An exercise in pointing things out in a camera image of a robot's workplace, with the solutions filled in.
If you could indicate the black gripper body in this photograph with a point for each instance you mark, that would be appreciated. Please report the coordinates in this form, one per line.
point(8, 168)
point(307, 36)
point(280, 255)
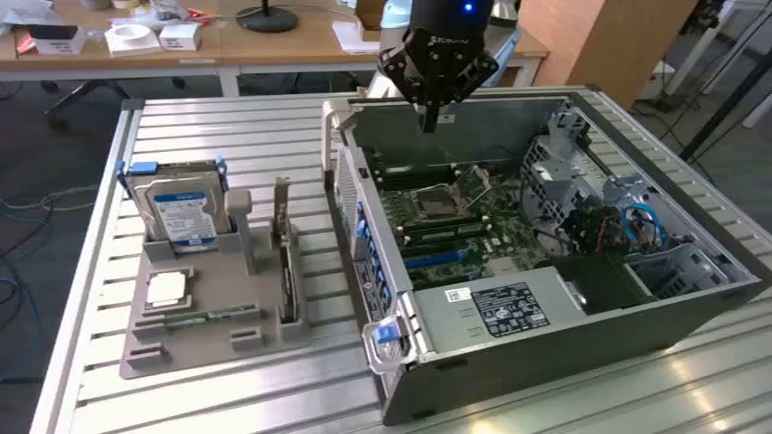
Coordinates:
point(450, 27)

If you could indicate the green graphics card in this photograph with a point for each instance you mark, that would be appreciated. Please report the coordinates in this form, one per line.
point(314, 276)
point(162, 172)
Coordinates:
point(290, 289)

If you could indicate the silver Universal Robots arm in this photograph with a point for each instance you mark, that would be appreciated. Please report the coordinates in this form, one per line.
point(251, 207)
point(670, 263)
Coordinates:
point(506, 50)

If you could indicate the white paper box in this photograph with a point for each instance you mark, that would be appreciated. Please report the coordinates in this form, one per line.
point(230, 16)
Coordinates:
point(352, 38)

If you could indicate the brown cardboard box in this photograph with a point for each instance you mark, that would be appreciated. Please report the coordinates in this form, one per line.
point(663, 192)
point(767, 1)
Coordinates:
point(370, 16)

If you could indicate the wooden desk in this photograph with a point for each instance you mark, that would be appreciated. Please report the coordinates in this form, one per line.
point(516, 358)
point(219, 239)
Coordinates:
point(290, 47)

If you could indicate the wooden cabinet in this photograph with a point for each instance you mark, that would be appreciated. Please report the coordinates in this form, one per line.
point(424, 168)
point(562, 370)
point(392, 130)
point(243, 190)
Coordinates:
point(603, 45)

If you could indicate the black lamp base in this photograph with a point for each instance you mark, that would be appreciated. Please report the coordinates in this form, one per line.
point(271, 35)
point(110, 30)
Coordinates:
point(268, 21)

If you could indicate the metal socket cover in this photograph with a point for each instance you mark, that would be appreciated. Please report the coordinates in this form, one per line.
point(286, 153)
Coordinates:
point(476, 185)

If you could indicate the perforated metal drive cage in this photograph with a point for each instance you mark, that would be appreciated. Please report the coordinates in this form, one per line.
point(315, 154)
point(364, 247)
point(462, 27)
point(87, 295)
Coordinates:
point(546, 199)

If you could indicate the green motherboard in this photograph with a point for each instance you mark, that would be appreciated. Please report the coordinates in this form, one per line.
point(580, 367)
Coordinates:
point(500, 226)

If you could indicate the white labelled carton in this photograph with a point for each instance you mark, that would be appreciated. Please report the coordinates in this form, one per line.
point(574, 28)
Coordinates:
point(180, 38)

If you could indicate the green RAM stick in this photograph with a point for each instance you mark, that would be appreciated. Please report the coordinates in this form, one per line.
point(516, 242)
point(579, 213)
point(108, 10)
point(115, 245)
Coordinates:
point(447, 231)
point(199, 316)

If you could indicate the black slanted stand pole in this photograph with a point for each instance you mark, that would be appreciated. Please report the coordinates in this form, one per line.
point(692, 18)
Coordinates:
point(692, 147)

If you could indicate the black expansion slot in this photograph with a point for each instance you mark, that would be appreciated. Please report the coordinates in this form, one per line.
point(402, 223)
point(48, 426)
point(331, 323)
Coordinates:
point(434, 248)

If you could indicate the blue expansion slot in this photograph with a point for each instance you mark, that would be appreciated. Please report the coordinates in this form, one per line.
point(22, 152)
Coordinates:
point(434, 261)

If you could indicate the white box with round dish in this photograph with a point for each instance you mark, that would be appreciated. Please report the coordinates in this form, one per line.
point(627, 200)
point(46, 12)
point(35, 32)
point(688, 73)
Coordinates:
point(130, 45)

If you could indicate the hard disk in blue caddy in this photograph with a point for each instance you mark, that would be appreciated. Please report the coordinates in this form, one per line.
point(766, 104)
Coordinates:
point(180, 217)

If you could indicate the grey power supply unit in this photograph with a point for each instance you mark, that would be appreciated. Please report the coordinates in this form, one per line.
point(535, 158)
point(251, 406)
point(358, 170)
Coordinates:
point(512, 307)

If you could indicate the white box with black lid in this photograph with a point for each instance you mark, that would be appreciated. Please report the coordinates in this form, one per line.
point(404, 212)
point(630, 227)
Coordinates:
point(60, 45)

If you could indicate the metal disk bay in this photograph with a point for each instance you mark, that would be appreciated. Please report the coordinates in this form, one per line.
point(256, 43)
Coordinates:
point(694, 267)

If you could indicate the grey plastic parts rack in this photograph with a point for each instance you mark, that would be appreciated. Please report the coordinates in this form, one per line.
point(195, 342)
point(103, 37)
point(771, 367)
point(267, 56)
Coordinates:
point(242, 294)

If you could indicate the silver CPU chip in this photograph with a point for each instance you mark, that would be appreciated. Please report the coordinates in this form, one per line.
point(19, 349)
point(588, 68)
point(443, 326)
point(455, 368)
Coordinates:
point(166, 289)

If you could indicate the open grey PC case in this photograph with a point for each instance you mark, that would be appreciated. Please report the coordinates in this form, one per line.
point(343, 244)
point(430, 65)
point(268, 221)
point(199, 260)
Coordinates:
point(543, 361)

